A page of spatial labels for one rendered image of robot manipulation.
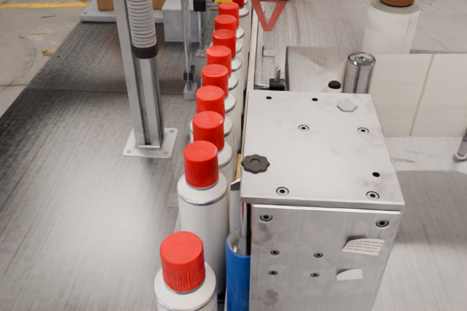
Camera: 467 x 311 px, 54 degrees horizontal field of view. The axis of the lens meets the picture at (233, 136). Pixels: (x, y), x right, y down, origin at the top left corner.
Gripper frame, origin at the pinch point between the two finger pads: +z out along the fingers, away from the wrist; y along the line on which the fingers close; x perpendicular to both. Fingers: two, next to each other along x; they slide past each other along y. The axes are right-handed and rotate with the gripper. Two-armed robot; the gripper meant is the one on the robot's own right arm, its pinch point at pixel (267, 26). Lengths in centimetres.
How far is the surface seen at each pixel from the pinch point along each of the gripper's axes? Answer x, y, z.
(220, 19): 7.3, -12.9, -6.8
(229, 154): 4.1, -39.3, -2.8
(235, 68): 4.6, -19.8, -2.4
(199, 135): 7.2, -40.3, -5.9
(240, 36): 4.5, -9.2, -2.3
